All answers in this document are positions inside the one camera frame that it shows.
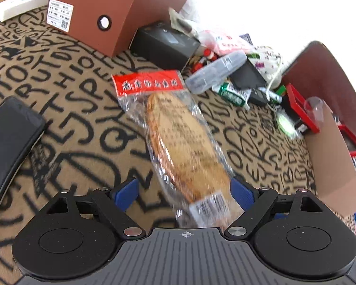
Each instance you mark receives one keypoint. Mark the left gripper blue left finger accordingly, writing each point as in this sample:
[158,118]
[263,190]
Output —
[111,206]

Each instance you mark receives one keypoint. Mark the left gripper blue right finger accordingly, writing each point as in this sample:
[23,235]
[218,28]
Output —
[257,205]

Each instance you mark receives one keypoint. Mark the packaged flatbread snack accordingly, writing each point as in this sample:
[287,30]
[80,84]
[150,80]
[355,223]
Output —
[189,163]

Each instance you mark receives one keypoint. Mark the green item in plastic bag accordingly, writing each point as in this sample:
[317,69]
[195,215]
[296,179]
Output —
[286,125]

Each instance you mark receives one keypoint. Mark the large cardboard box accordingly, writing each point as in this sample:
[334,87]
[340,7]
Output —
[334,171]

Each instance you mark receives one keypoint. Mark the green white packet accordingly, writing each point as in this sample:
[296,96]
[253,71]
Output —
[235,96]

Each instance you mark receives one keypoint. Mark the red lid black box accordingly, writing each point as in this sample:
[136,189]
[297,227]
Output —
[296,103]

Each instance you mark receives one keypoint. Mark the clear plastic cup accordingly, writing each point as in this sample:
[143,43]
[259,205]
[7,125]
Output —
[314,109]

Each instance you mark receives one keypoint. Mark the black flat device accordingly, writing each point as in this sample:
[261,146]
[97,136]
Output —
[20,129]

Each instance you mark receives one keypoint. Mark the patterned white pouch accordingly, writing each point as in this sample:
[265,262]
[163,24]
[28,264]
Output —
[268,63]

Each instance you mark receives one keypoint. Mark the brown shoe box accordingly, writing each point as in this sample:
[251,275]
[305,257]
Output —
[108,26]

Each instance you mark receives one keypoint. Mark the white power strip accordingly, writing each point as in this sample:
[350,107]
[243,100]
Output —
[12,8]

